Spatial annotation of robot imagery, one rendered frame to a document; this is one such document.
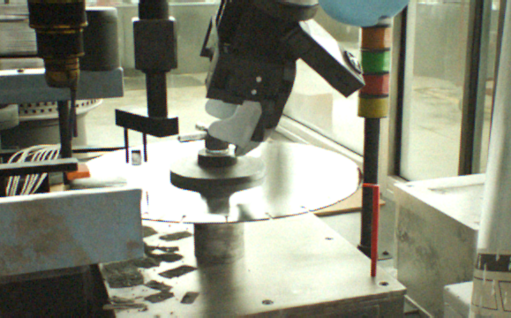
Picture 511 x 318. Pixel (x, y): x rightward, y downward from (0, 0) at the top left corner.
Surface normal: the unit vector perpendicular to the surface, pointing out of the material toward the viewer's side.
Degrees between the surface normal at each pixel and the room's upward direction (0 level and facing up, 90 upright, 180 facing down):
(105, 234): 90
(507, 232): 91
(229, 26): 119
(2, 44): 90
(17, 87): 90
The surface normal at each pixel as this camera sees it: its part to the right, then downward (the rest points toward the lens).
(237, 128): 0.12, 0.73
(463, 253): -0.94, 0.09
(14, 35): 0.21, 0.25
